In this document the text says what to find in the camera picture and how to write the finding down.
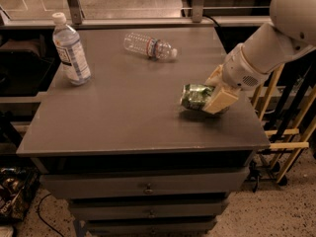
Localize clear plastic bottle lying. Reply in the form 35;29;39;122
123;33;178;60

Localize metal window post right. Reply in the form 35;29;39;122
192;0;204;23

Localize drawer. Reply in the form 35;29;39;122
87;217;216;235
69;199;228;220
40;167;249;199

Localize top drawer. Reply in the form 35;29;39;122
40;167;249;199

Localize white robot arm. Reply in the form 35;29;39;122
202;0;316;114

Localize metal window post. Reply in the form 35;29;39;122
192;0;204;23
67;0;83;25

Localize wooden ladder rack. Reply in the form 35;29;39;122
259;62;316;186

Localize middle drawer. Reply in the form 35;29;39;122
69;199;228;220

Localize snack bag pile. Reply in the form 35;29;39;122
0;167;39;224

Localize green soda can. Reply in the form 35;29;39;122
180;84;214;111

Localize blue label water bottle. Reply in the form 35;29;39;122
52;13;91;85

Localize metal window post left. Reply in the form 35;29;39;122
67;0;83;25

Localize bottom drawer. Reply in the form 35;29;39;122
87;217;216;235

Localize black floor cable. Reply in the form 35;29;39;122
36;192;65;237

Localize grey drawer cabinet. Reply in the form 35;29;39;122
16;27;271;237

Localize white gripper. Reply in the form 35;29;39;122
202;43;269;115

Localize black cable on ledge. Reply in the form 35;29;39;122
202;14;225;35

